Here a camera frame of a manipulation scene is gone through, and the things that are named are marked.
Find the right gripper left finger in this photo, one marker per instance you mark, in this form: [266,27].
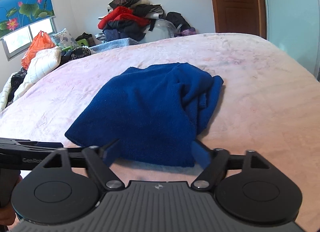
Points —
[98,161]

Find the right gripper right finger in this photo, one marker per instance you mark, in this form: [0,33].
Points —
[214,164]

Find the blue beaded sweater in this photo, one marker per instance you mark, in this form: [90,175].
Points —
[155,113]

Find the dark clothes pile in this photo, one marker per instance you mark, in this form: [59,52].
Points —
[127,28]

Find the person's left hand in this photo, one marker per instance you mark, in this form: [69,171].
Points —
[9,179]

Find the pink floral bed blanket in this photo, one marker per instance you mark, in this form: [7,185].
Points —
[269,102]

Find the leopard print garment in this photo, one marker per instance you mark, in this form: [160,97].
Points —
[74,54]

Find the light blue knitted blanket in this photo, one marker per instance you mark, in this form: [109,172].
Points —
[114,44]

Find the green plastic stool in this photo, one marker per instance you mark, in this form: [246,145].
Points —
[82,42]

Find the orange plastic bag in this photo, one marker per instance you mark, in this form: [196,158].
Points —
[40,42]

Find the floral grey pillow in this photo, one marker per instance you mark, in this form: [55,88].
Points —
[64,39]

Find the purple bag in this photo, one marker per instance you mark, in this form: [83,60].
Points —
[188,32]

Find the grey plastic-wrapped bundle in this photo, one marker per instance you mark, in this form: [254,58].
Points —
[159,29]

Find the red garment on pile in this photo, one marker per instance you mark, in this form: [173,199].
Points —
[122,13]

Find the lotus print roller blind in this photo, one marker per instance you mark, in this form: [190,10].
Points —
[16,14]

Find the brown wooden door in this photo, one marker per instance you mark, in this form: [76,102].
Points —
[240,16]

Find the frosted glass wardrobe door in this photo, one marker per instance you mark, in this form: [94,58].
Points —
[293,26]

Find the window with grey frame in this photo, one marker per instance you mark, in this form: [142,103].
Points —
[18,42]

